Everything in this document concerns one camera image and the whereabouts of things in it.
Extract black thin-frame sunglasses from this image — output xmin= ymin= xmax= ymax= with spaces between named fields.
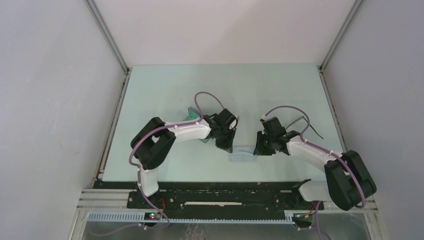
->
xmin=285 ymin=115 xmax=325 ymax=140

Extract grey-blue glasses case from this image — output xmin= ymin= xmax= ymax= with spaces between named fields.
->
xmin=183 ymin=106 xmax=213 ymax=145

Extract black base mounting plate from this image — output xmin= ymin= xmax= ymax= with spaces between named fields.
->
xmin=127 ymin=180 xmax=326 ymax=221

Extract right aluminium frame post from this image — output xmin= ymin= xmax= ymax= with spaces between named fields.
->
xmin=319 ymin=0 xmax=365 ymax=72

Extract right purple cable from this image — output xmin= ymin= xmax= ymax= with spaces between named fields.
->
xmin=260 ymin=105 xmax=367 ymax=240

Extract grey slotted cable duct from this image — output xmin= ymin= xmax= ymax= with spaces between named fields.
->
xmin=86 ymin=211 xmax=300 ymax=225

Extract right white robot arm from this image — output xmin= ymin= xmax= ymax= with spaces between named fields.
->
xmin=253 ymin=117 xmax=377 ymax=211

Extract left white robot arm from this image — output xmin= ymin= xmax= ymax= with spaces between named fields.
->
xmin=129 ymin=108 xmax=239 ymax=208

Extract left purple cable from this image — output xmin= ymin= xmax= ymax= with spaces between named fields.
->
xmin=86 ymin=91 xmax=226 ymax=238

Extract aluminium frame post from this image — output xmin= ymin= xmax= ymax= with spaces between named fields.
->
xmin=319 ymin=0 xmax=365 ymax=72
xmin=84 ymin=0 xmax=130 ymax=75

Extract left aluminium frame post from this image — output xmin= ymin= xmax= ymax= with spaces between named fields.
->
xmin=84 ymin=0 xmax=130 ymax=75

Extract purple cable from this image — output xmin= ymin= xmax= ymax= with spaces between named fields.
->
xmin=260 ymin=105 xmax=367 ymax=240
xmin=86 ymin=91 xmax=226 ymax=238

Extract light blue cleaning cloth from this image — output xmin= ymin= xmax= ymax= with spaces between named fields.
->
xmin=227 ymin=146 xmax=258 ymax=163

